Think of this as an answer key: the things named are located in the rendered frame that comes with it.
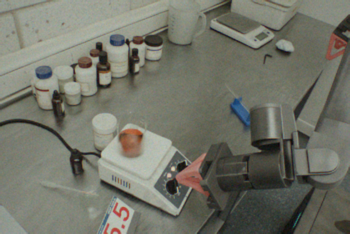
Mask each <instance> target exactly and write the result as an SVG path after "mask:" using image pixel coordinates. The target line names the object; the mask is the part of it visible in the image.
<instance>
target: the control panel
mask: <svg viewBox="0 0 350 234"><path fill-rule="evenodd" d="M184 160H186V161H187V162H188V160H187V159H186V158H185V157H183V156H182V154H180V152H178V151H177V150H176V152H175V154H174V155H173V157H172V158H171V159H170V162H169V163H168V164H167V166H166V167H165V169H164V171H163V172H162V174H161V175H160V177H159V179H158V181H157V182H156V183H155V185H154V186H153V187H154V188H155V189H156V190H157V191H158V192H159V193H160V194H162V195H163V196H164V197H165V198H166V199H167V200H169V201H170V202H171V203H172V204H173V205H174V206H175V207H176V208H177V209H179V207H180V206H181V204H182V201H183V200H184V198H185V196H186V195H187V193H188V190H189V188H190V187H189V186H187V185H182V184H181V183H178V182H177V183H178V185H179V193H177V194H176V195H171V194H170V193H169V192H168V191H167V190H166V183H167V182H168V181H169V180H172V179H174V178H175V177H176V175H177V174H178V171H177V165H178V164H179V163H182V161H184ZM189 165H190V162H188V166H189ZM172 167H174V168H175V170H172ZM168 174H170V175H171V176H170V177H169V176H168Z"/></svg>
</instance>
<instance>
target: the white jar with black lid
mask: <svg viewBox="0 0 350 234"><path fill-rule="evenodd" d="M144 43H145V45H146V50H145V58H146V59H148V60H151V61H156V60H159V59H160V58H161V55H162V49H163V38H162V37H160V36H158V35H148V36H146V37H145V38H144Z"/></svg>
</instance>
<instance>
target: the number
mask: <svg viewBox="0 0 350 234"><path fill-rule="evenodd" d="M131 212H132V209H130V208H128V207H127V206H126V205H125V204H123V203H121V202H120V201H119V200H118V199H116V202H115V204H114V206H113V208H112V212H111V214H110V215H109V218H108V220H107V223H106V224H105V227H104V230H103V232H102V234H124V231H125V228H126V226H127V223H128V220H129V217H130V215H131Z"/></svg>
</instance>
